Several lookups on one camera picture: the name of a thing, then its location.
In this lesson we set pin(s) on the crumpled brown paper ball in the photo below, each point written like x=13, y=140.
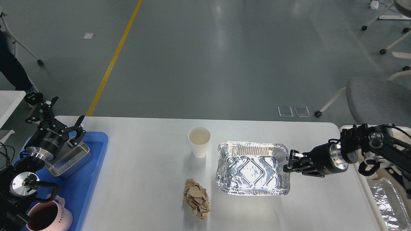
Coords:
x=196, y=198

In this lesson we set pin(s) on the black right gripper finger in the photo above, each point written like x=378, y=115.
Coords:
x=294, y=168
x=294, y=158

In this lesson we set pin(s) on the blue plastic tray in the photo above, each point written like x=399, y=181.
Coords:
x=77, y=190

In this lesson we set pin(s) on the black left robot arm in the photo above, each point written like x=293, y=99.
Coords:
x=20, y=184

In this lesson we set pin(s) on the pink ribbed mug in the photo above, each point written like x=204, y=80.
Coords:
x=50, y=216

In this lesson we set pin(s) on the aluminium foil tray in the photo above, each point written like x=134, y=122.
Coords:
x=252, y=169

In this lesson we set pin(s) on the right floor outlet plate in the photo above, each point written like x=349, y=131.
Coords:
x=302, y=111

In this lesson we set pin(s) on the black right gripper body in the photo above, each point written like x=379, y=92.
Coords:
x=325, y=160

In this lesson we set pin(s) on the floor outlet plate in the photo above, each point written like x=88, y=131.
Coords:
x=285, y=111
x=302, y=111

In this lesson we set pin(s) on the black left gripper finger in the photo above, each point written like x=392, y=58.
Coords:
x=80, y=132
x=42, y=114

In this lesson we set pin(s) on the white paper on floor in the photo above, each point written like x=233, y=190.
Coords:
x=88, y=35

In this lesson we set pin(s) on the white paper cup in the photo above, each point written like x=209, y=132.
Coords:
x=199, y=138

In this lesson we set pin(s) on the grey office chair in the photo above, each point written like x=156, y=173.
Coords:
x=375, y=102

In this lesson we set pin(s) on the seated person in black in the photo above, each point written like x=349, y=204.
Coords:
x=16, y=75

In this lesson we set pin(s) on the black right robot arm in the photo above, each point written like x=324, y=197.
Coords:
x=379, y=148

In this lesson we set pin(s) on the stainless steel square dish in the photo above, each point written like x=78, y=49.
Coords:
x=69, y=160

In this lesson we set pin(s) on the left floor outlet plate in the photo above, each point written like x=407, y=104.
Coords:
x=285, y=111

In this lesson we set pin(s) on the white side table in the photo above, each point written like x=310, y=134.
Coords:
x=9, y=100

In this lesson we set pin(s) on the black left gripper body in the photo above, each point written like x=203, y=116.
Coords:
x=47, y=141

